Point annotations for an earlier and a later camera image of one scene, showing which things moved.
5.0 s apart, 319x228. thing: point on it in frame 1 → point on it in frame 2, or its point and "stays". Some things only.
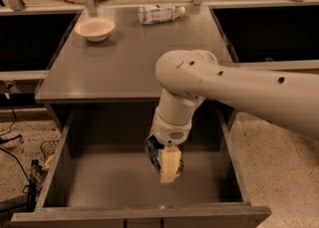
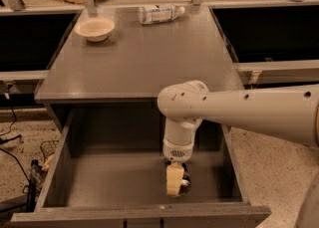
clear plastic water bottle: x=160 y=13 stays
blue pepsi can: x=153 y=147 → x=185 y=184
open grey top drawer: x=96 y=173 stays
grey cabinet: x=103 y=78 stays
